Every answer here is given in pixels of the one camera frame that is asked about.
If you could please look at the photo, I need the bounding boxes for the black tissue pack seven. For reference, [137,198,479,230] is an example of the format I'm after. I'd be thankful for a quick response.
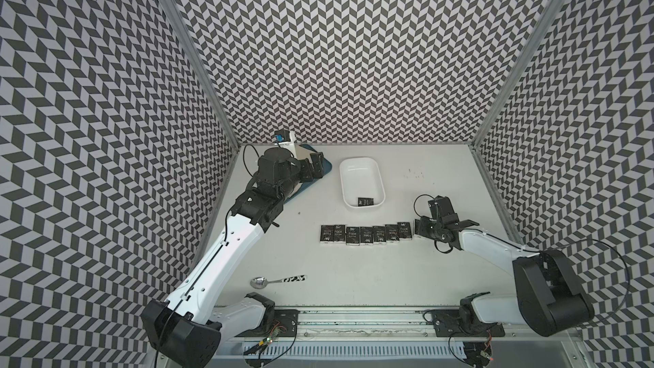
[397,221,413,240]

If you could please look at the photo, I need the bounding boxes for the black tissue pack six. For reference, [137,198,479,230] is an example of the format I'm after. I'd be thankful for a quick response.
[385,224,400,243]

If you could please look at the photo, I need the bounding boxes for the black tissue pack five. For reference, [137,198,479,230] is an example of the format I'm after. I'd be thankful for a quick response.
[373,226,387,245]

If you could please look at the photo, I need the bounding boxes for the white storage box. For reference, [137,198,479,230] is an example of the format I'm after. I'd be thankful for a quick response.
[339,157,387,211]

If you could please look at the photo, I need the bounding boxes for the black tissue pack four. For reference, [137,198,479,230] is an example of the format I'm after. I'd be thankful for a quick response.
[360,227,376,245]

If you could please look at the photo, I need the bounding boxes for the black tissue pack eight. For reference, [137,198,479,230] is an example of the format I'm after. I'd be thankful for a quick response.
[357,198,375,207]

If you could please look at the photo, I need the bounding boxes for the black tissue pack one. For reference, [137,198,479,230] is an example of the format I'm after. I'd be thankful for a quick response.
[320,225,335,244]

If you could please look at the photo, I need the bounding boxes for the black tissue pack three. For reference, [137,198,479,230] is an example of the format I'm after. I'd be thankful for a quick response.
[346,227,360,245]

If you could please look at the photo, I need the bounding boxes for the black tissue pack two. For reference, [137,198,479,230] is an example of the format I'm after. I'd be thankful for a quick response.
[333,224,347,244]

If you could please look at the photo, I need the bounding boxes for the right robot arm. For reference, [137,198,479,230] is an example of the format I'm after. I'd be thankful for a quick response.
[414,195,595,337]

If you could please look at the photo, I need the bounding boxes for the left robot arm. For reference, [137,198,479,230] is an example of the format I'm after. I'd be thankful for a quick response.
[141,145,329,367]

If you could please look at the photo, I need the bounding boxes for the beige folded cloth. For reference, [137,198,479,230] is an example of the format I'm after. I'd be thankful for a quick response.
[296,145,312,160]

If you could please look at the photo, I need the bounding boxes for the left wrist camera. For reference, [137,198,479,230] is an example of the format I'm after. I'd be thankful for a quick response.
[274,129,297,158]

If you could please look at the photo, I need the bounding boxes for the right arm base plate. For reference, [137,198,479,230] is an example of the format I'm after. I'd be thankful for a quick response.
[423,308,506,338]

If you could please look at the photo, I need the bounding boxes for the spoon with patterned handle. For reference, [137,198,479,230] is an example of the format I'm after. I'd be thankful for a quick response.
[250,274,307,290]

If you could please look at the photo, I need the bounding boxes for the aluminium front rail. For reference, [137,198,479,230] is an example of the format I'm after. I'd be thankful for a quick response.
[152,306,583,343]

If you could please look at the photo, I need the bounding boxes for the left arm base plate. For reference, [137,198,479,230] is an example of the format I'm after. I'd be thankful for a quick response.
[237,308,300,338]

